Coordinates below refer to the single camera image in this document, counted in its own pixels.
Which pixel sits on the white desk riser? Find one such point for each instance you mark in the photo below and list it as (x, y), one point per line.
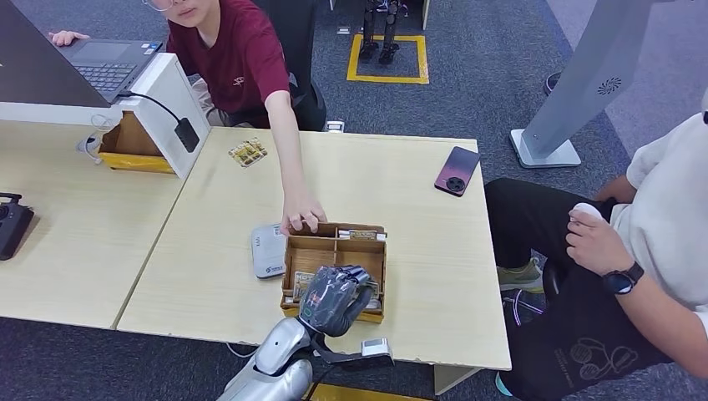
(166, 99)

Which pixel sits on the grey kiosk stand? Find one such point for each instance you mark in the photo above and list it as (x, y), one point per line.
(586, 66)

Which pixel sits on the white furniture panel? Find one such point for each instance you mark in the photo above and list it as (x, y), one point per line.
(426, 14)

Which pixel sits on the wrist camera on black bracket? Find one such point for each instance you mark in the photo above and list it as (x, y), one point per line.
(376, 347)

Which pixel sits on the yellow floor tape strip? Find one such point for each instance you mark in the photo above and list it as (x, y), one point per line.
(387, 395)

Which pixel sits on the person's left forearm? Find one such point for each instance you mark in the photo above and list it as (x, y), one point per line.
(287, 149)
(675, 326)

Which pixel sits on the black power adapter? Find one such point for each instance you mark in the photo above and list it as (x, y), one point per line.
(187, 134)

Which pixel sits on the pale key card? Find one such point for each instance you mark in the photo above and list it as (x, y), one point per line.
(376, 301)

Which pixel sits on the black wristwatch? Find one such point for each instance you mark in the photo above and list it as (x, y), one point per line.
(622, 281)

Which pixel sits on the key card stack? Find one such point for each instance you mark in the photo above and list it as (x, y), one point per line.
(362, 235)

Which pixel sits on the cardboard box with yellow tape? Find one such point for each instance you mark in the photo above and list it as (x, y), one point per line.
(130, 138)

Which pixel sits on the small white handheld device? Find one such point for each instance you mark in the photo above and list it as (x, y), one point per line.
(586, 210)

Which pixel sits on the dark shoe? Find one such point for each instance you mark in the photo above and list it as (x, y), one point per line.
(551, 83)

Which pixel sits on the teal shoe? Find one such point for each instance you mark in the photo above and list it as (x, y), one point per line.
(503, 386)

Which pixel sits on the person's right hand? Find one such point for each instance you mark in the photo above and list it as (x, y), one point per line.
(69, 37)

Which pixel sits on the clear eyeglasses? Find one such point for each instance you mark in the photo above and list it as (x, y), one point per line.
(157, 6)

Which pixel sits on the black office chair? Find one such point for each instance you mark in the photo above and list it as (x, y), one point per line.
(304, 33)

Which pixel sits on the grey laptop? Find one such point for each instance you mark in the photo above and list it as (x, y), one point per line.
(33, 66)

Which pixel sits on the purple smartphone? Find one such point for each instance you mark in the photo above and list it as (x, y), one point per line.
(456, 169)

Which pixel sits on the white card reader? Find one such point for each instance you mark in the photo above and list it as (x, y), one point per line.
(265, 252)

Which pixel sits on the wooden compartment organizer box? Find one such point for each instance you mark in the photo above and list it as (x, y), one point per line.
(315, 257)

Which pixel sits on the yellow floor tape square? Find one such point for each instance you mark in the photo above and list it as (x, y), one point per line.
(387, 78)

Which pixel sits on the white table leg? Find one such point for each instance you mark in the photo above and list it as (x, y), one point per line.
(451, 379)

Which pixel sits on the black controller device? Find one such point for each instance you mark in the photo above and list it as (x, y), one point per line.
(14, 227)

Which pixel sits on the person's left hand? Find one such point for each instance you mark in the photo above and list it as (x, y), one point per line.
(597, 246)
(304, 216)

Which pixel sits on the person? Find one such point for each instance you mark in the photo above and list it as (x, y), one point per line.
(664, 221)
(238, 61)

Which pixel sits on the gold printed ID card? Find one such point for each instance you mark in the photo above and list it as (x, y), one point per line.
(249, 153)

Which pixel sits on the brown printed key card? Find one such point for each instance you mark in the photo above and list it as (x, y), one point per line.
(301, 283)

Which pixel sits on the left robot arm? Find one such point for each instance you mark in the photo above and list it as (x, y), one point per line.
(276, 348)

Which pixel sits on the black humanoid robot legs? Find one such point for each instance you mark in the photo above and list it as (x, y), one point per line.
(390, 33)

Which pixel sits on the small white floor marker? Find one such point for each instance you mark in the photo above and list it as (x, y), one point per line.
(343, 30)
(334, 126)

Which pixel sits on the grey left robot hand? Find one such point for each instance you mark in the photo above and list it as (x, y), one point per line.
(334, 301)

